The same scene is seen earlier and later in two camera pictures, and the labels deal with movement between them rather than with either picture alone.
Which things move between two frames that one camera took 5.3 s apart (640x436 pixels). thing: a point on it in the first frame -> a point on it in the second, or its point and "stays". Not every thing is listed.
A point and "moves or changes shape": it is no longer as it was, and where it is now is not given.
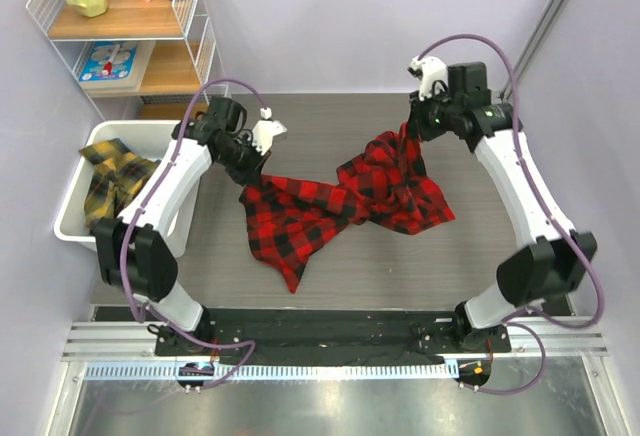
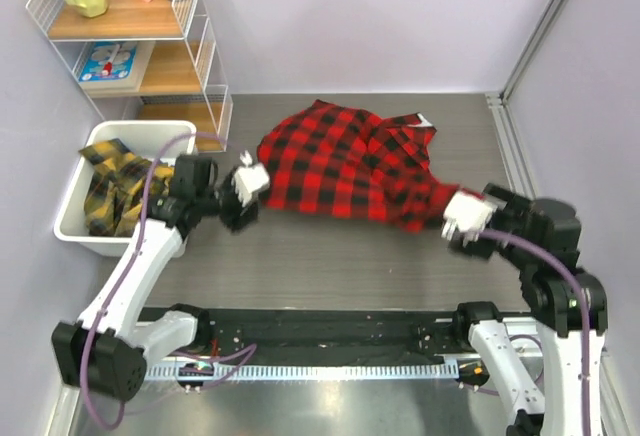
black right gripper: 416,116 -> 517,204
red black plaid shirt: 287,219 moves or changes shape
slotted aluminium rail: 353,370 stays
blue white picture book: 108,60 stays
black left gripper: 255,165 -> 237,221
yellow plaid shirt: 117,176 stays
